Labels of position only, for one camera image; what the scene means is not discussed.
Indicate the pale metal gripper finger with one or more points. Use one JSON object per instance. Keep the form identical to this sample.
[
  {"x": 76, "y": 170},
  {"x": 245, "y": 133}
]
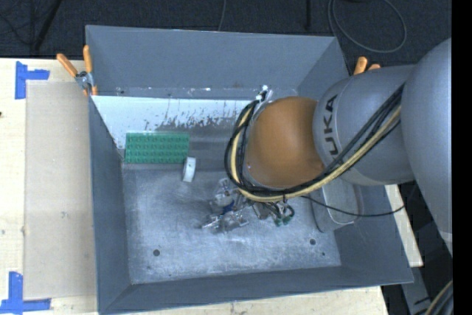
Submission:
[
  {"x": 211, "y": 223},
  {"x": 236, "y": 222}
]

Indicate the green studded flat block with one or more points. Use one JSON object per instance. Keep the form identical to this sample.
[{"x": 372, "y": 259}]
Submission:
[{"x": 156, "y": 148}]

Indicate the pale wood flat board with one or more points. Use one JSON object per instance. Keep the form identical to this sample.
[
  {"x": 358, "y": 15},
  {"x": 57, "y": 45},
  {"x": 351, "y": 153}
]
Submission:
[{"x": 59, "y": 195}]

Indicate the grey metal bin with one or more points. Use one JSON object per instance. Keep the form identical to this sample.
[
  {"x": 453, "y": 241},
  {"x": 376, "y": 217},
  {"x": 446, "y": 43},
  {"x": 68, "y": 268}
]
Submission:
[{"x": 206, "y": 247}]

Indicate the clear plastic cup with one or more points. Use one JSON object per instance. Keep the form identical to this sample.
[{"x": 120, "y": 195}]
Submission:
[{"x": 337, "y": 206}]

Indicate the white tape roll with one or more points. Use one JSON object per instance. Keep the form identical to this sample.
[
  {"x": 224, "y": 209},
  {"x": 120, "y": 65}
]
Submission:
[{"x": 189, "y": 170}]

